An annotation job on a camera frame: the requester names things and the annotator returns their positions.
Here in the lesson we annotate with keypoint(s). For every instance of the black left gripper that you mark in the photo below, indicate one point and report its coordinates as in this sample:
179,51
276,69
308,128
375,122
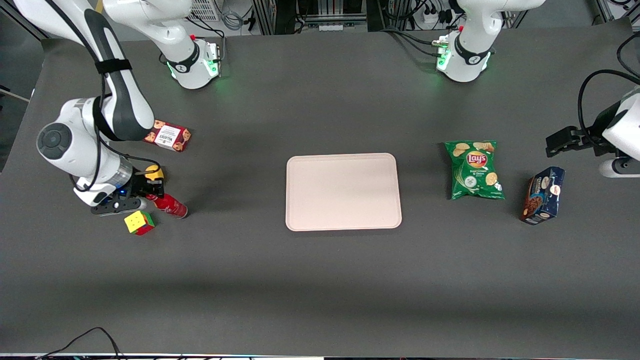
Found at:
593,136

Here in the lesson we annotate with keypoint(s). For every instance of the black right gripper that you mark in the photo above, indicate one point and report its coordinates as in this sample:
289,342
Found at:
139,186

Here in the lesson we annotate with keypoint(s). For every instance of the red coke bottle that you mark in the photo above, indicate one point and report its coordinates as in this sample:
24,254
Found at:
172,206

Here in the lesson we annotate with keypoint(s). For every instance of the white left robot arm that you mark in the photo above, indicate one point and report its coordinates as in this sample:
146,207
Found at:
470,60

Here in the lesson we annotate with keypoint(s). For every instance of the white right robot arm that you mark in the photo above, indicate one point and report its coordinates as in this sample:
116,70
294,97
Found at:
75,145

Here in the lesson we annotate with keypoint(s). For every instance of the beige plastic tray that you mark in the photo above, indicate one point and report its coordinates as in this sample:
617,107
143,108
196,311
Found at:
343,192

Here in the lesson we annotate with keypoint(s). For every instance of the yellow lemon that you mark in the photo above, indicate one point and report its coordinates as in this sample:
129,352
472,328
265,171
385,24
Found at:
155,170

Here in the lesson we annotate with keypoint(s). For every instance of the colourful puzzle cube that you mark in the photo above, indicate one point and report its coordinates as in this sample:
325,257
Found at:
137,222

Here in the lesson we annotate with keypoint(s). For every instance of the red cookie box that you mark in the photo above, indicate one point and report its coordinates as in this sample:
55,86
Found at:
172,137

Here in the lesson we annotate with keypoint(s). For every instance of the blue chocolate cookie box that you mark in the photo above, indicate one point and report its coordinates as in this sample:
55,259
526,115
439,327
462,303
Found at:
544,197

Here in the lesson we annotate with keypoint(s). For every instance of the green chips bag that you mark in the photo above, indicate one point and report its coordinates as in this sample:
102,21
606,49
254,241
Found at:
475,172

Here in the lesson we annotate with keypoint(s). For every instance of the white vented box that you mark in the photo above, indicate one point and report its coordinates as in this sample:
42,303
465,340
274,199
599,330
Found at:
205,10

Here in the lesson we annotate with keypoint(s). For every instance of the white power strip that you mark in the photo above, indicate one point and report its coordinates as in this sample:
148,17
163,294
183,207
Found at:
433,18

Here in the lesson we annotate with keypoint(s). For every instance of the aluminium equipment rack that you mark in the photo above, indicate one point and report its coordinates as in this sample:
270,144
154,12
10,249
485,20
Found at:
262,15

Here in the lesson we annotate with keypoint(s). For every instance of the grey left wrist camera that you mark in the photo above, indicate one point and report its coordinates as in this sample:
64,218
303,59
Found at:
620,168

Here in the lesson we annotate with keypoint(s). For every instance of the aluminium frame post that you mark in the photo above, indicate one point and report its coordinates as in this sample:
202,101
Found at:
607,10

